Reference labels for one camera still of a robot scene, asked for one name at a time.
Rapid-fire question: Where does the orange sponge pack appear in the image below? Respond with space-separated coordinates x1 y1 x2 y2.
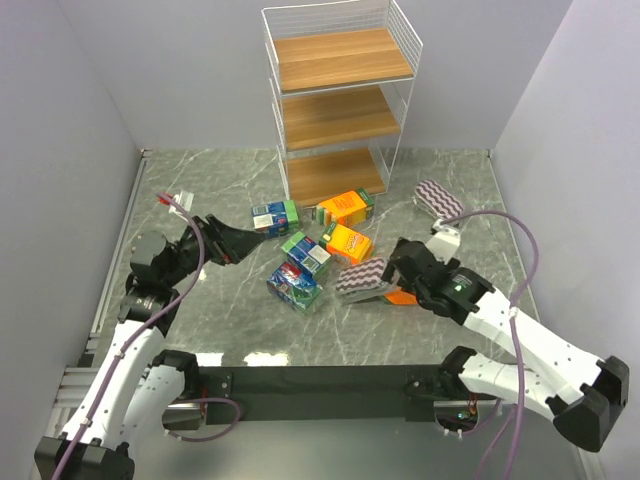
319 222 374 265
383 289 418 306
312 188 375 227

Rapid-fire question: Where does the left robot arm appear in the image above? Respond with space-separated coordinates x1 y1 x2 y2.
34 215 267 479

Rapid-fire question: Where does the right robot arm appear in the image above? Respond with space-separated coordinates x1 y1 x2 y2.
383 238 630 452

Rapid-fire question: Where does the middle wooden shelf board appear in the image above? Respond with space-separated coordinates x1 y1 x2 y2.
283 85 400 151

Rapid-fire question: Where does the top wooden shelf board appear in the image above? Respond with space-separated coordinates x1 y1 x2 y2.
274 28 413 93

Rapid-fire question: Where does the purple wavy sponge pack centre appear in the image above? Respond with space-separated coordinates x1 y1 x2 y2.
335 257 397 304

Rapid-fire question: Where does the purple wavy sponge pack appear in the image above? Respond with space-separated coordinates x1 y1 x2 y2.
335 257 397 304
412 179 464 220

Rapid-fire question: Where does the blue green sponge pack upper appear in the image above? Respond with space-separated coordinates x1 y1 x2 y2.
251 200 300 238

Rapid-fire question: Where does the blue green sponge pack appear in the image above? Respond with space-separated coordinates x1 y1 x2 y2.
266 261 323 312
251 200 300 238
281 231 331 280

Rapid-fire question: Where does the blue green sponge pack lower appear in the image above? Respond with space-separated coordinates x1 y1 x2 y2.
266 261 323 312

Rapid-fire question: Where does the blue green sponge pack middle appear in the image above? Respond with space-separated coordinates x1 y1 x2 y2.
281 231 331 280

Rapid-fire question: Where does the purple wavy sponge pack right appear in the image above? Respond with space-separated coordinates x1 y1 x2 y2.
412 179 464 220

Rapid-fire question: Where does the black base beam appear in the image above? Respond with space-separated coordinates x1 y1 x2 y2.
200 365 473 422

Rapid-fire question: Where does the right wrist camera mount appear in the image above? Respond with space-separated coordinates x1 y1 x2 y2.
426 219 461 264

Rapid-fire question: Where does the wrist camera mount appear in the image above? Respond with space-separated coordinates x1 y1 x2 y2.
426 219 461 264
157 190 194 215

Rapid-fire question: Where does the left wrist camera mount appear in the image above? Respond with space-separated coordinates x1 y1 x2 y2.
157 190 194 215

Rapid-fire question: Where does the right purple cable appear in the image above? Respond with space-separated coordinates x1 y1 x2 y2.
439 209 542 480

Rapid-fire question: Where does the purple cable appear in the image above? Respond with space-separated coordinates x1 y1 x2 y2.
439 209 542 480
49 192 242 480

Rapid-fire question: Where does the left aluminium rail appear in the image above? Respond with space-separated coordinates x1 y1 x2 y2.
46 149 153 436

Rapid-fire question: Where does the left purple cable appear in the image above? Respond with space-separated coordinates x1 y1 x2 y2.
49 192 242 480

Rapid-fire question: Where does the white wire shelf rack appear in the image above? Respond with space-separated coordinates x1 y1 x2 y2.
261 1 423 207

